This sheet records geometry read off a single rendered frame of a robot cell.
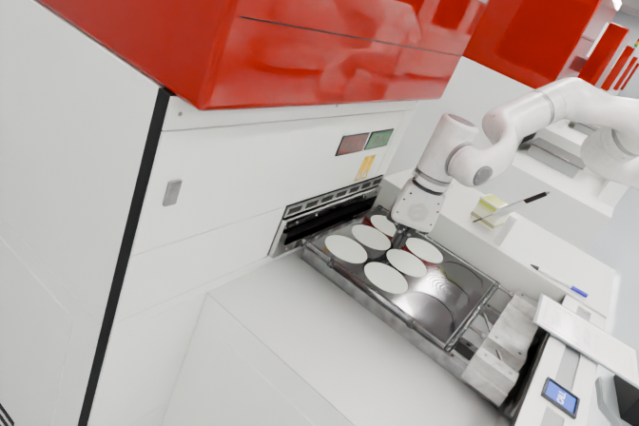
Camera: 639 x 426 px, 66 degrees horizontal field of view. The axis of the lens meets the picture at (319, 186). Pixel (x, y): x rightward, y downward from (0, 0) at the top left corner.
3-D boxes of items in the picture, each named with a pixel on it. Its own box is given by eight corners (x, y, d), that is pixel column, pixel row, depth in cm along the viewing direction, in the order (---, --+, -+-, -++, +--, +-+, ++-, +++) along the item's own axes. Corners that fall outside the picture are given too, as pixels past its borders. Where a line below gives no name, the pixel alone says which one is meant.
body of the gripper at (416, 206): (410, 180, 106) (389, 222, 111) (454, 196, 107) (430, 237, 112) (407, 166, 113) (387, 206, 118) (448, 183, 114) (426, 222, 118)
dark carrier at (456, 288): (307, 242, 106) (308, 239, 105) (378, 209, 134) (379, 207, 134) (444, 344, 92) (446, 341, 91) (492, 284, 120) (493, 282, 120)
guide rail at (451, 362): (300, 258, 113) (305, 247, 112) (305, 256, 114) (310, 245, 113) (497, 410, 93) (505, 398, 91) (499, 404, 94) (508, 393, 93)
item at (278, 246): (265, 254, 104) (280, 218, 100) (363, 212, 140) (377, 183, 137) (272, 259, 104) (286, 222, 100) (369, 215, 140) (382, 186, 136)
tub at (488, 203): (468, 216, 134) (479, 195, 131) (478, 212, 139) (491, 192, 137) (491, 232, 130) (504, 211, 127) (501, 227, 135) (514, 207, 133)
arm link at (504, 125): (574, 147, 109) (466, 201, 100) (520, 117, 121) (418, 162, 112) (584, 113, 103) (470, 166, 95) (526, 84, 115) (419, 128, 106)
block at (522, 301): (509, 302, 118) (514, 293, 117) (512, 298, 121) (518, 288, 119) (539, 323, 115) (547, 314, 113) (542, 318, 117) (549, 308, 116)
